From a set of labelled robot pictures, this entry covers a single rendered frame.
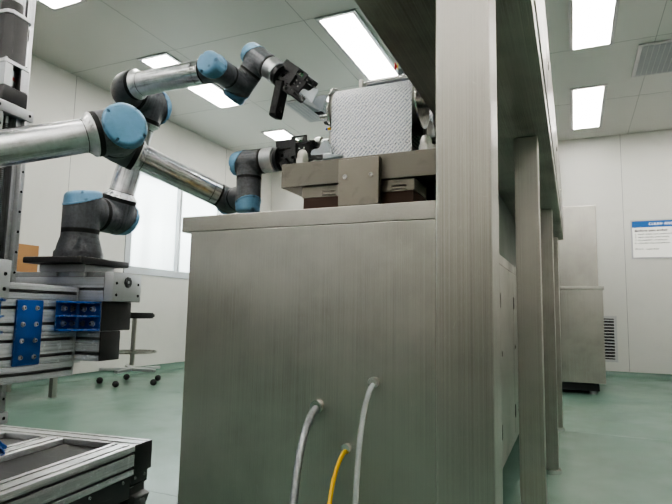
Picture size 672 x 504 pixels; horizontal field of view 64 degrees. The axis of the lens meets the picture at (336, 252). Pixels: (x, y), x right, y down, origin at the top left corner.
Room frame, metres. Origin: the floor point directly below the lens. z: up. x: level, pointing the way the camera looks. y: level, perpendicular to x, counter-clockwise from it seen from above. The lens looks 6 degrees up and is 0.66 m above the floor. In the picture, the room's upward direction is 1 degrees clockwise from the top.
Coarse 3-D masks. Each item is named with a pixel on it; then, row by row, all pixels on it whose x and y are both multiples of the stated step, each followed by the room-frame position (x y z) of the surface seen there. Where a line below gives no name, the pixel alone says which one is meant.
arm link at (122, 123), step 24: (72, 120) 1.29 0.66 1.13; (96, 120) 1.29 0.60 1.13; (120, 120) 1.31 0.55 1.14; (144, 120) 1.35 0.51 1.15; (0, 144) 1.19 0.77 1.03; (24, 144) 1.21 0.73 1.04; (48, 144) 1.24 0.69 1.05; (72, 144) 1.28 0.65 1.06; (96, 144) 1.30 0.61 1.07; (120, 144) 1.31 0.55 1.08
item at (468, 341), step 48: (480, 0) 0.55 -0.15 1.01; (480, 48) 0.55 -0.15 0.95; (480, 96) 0.55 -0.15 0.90; (480, 144) 0.55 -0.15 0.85; (528, 144) 1.38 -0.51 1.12; (480, 192) 0.55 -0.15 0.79; (528, 192) 1.38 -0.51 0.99; (480, 240) 0.55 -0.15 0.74; (528, 240) 1.38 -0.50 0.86; (480, 288) 0.56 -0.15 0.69; (528, 288) 1.38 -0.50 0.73; (480, 336) 0.56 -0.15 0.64; (528, 336) 1.39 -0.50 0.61; (480, 384) 0.56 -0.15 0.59; (528, 384) 1.39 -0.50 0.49; (480, 432) 0.56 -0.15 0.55; (528, 432) 1.39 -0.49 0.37; (480, 480) 0.56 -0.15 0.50; (528, 480) 1.39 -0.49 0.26
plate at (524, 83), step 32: (384, 0) 0.77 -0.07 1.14; (416, 0) 0.77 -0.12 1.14; (512, 0) 0.76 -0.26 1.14; (384, 32) 0.86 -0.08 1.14; (416, 32) 0.86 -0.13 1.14; (512, 32) 0.86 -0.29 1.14; (544, 32) 1.14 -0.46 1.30; (416, 64) 0.98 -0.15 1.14; (512, 64) 0.97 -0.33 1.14; (544, 64) 1.09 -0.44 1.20; (512, 96) 1.12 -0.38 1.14; (544, 96) 1.12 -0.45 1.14; (512, 128) 1.32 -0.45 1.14; (544, 128) 1.32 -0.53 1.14; (512, 160) 1.61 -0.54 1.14; (544, 160) 1.60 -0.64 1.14; (512, 192) 2.04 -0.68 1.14; (544, 192) 2.03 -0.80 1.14
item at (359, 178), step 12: (372, 156) 1.19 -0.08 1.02; (348, 168) 1.21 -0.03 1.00; (360, 168) 1.20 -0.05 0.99; (372, 168) 1.19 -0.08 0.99; (348, 180) 1.21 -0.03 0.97; (360, 180) 1.20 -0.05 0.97; (372, 180) 1.19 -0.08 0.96; (348, 192) 1.21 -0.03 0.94; (360, 192) 1.20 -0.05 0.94; (372, 192) 1.19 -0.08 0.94; (348, 204) 1.21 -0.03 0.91; (360, 204) 1.20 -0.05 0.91
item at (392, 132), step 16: (400, 112) 1.39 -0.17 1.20; (336, 128) 1.46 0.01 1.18; (352, 128) 1.44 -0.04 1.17; (368, 128) 1.42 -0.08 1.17; (384, 128) 1.41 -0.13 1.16; (400, 128) 1.39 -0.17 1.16; (336, 144) 1.46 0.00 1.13; (352, 144) 1.44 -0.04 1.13; (368, 144) 1.42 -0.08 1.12; (384, 144) 1.41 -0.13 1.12; (400, 144) 1.39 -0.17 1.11
